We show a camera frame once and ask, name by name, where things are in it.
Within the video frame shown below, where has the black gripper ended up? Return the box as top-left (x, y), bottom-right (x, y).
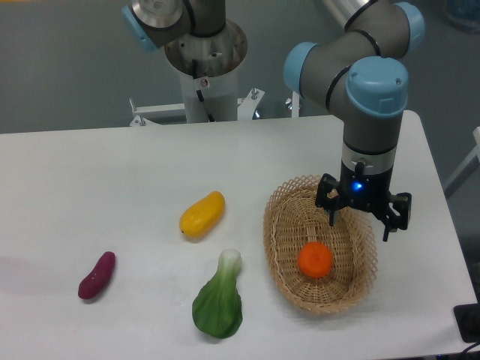
top-left (315, 163), bottom-right (412, 242)

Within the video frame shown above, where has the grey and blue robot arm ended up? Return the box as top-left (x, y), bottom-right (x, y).
top-left (122, 1), bottom-right (425, 233)

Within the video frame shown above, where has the woven wicker basket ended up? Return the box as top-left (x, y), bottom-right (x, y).
top-left (263, 175), bottom-right (377, 314)

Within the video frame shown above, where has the orange fruit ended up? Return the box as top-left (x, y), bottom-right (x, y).
top-left (297, 241), bottom-right (333, 278)

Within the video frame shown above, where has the black device at table edge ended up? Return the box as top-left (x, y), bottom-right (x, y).
top-left (453, 304), bottom-right (479, 343)

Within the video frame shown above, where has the yellow mango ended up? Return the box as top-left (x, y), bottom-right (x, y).
top-left (179, 191), bottom-right (226, 239)

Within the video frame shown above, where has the green bok choy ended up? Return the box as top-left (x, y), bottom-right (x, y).
top-left (192, 249), bottom-right (243, 339)

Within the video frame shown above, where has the purple sweet potato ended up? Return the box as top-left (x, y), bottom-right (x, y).
top-left (78, 251), bottom-right (116, 300)

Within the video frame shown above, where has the white frame at right edge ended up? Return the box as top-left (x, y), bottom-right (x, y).
top-left (442, 127), bottom-right (479, 198)

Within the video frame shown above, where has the white metal base frame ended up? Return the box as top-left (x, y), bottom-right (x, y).
top-left (129, 88), bottom-right (303, 127)

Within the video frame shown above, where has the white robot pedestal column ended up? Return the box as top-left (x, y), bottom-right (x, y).
top-left (178, 70), bottom-right (239, 124)

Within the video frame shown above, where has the black cable on pedestal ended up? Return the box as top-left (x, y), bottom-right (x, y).
top-left (191, 58), bottom-right (218, 122)

